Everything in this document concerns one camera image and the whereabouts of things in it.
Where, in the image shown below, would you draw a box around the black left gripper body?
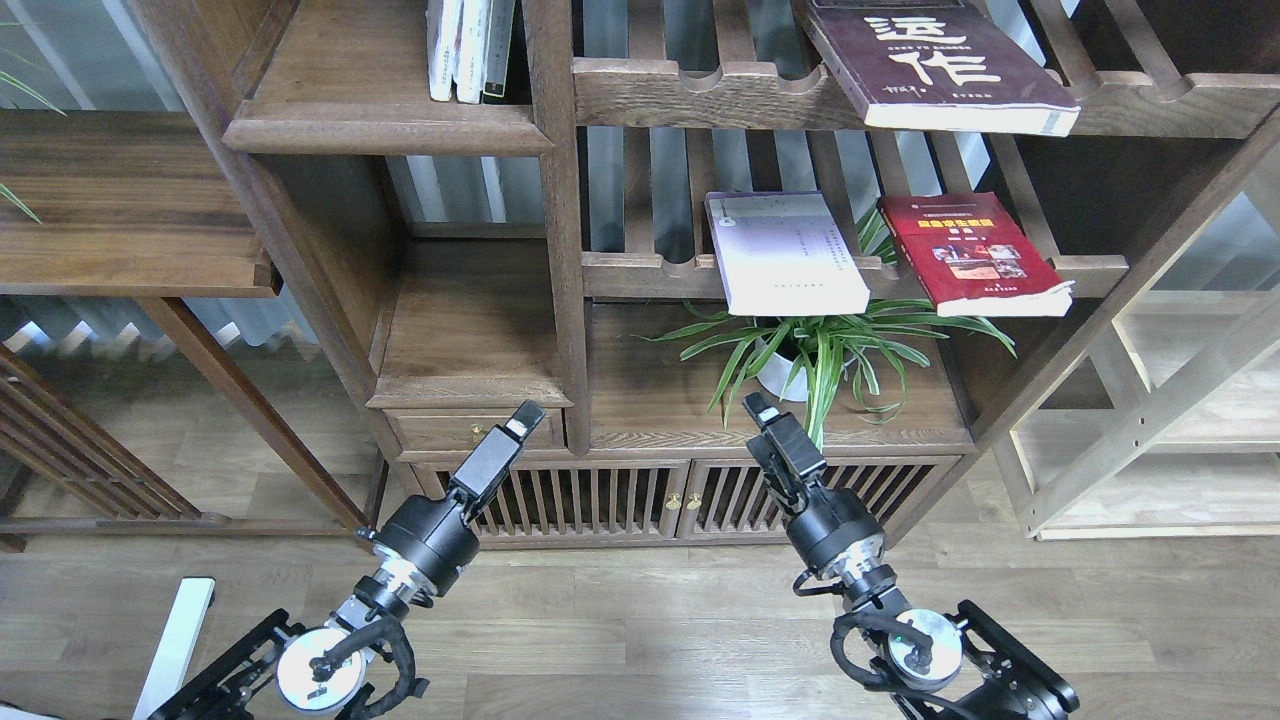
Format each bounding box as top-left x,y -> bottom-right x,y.
358,468 -> 499,600

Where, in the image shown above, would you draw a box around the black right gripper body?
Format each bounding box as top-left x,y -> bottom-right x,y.
748,439 -> 884,585

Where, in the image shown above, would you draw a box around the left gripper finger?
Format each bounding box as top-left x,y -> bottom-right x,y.
452,401 -> 545,501

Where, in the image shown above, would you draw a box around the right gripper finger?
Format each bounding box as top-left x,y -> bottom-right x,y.
742,392 -> 827,489

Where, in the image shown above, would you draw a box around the red paperback book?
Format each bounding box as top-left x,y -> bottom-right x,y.
879,193 -> 1073,316

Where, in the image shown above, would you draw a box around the dark maroon Chinese book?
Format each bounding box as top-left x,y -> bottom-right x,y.
792,1 -> 1080,137

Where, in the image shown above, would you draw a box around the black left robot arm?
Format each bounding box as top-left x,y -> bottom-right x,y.
154,401 -> 545,719

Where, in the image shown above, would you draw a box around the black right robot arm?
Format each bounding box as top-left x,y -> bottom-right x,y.
744,393 -> 1080,719

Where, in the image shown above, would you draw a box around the light wooden shelf unit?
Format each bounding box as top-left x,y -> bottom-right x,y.
993,154 -> 1279,541

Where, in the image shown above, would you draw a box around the white plant pot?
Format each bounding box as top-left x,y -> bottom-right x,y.
751,334 -> 858,404

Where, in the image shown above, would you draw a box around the green spider plant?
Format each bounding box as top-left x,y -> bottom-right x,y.
645,205 -> 1018,451

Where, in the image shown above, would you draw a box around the pale lilac paperback book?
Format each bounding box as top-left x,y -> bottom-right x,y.
705,191 -> 870,316

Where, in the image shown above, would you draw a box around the dark wooden bookshelf cabinet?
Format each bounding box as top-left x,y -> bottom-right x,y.
131,1 -> 1277,546

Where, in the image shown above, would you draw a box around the white flat bar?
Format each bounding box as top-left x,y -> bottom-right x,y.
132,577 -> 216,719

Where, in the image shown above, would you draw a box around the white upright book middle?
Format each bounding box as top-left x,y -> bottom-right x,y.
453,0 -> 492,104

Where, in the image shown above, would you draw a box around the white upright book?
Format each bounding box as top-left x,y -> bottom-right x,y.
425,0 -> 465,102
453,0 -> 492,104

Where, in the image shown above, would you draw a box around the white upright book left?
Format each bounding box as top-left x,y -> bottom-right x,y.
425,0 -> 465,102

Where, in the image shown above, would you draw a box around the dark spine upright book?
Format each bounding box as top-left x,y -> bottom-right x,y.
480,0 -> 517,104

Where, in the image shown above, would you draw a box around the dark wooden side table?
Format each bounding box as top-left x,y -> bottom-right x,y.
1,111 -> 387,552

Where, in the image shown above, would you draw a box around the green leaves at left edge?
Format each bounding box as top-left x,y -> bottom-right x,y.
3,49 -> 70,227

